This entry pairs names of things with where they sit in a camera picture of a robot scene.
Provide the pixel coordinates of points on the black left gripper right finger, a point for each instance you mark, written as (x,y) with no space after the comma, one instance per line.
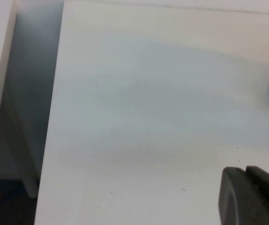
(268,187)

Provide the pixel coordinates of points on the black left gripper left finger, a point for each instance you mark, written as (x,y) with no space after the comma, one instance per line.
(232,206)

